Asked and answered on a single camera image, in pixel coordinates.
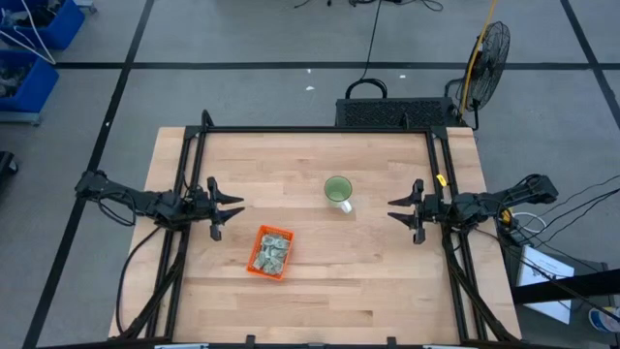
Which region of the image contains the thick black floor cable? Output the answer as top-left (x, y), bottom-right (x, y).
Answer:
top-left (114, 225), bottom-right (164, 336)

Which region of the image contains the black floor fan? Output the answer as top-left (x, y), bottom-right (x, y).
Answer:
top-left (444, 20), bottom-right (512, 131)

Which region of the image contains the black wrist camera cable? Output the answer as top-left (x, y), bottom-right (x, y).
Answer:
top-left (96, 189), bottom-right (139, 228)

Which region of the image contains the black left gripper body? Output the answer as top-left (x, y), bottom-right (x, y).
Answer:
top-left (183, 176), bottom-right (223, 242)

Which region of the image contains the black perforated computer case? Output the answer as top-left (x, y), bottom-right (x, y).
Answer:
top-left (334, 96), bottom-right (460, 129)

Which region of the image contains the white coiled cable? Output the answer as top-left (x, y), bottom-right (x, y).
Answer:
top-left (511, 211), bottom-right (547, 235)

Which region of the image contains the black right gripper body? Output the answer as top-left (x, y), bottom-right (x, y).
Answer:
top-left (414, 178), bottom-right (454, 245)

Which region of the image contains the black floor object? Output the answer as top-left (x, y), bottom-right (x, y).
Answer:
top-left (0, 150), bottom-right (19, 179)

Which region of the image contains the black flat bar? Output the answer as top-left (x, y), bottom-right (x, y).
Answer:
top-left (511, 268), bottom-right (620, 305)

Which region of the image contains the grey cart platform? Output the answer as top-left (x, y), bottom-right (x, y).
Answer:
top-left (0, 111), bottom-right (43, 127)

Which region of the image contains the round tape roll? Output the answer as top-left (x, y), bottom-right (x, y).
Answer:
top-left (587, 304), bottom-right (620, 335)

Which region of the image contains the blue storage bin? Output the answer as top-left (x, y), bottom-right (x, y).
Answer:
top-left (0, 48), bottom-right (61, 115)
top-left (0, 0), bottom-right (87, 50)

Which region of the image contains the green and white mug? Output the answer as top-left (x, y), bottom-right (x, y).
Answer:
top-left (323, 174), bottom-right (355, 215)

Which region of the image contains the orange plastic basket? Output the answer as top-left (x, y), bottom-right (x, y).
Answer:
top-left (245, 223), bottom-right (295, 282)

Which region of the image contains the black hanging cable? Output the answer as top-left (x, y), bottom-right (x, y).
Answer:
top-left (360, 0), bottom-right (384, 81)

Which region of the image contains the yellow hanging cord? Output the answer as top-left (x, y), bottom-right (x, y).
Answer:
top-left (458, 0), bottom-right (499, 115)

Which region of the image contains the black cable loop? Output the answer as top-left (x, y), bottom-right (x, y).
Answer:
top-left (344, 78), bottom-right (388, 100)

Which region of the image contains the white paper booklet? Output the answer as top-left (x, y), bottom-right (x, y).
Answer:
top-left (515, 244), bottom-right (576, 326)

